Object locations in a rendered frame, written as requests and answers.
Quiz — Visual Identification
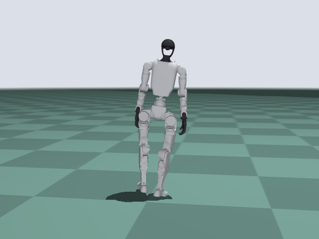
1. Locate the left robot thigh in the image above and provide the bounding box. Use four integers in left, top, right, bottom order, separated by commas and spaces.
138, 108, 151, 155

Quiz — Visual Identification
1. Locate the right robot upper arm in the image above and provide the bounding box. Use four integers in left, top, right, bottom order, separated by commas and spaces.
177, 65, 186, 97

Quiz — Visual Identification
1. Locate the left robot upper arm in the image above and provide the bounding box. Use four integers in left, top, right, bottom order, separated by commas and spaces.
140, 61, 153, 92

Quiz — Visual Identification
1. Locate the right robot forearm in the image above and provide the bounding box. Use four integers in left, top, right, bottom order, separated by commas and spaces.
179, 89, 187, 117

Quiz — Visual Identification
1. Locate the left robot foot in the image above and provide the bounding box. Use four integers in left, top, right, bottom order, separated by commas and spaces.
137, 182, 148, 193

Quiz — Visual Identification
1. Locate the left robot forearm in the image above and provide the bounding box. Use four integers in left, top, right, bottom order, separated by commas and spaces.
136, 84, 146, 111

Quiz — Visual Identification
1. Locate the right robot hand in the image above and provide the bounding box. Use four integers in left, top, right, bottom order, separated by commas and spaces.
179, 113, 187, 135

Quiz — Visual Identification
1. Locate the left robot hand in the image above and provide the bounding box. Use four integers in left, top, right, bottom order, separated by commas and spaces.
135, 107, 140, 128

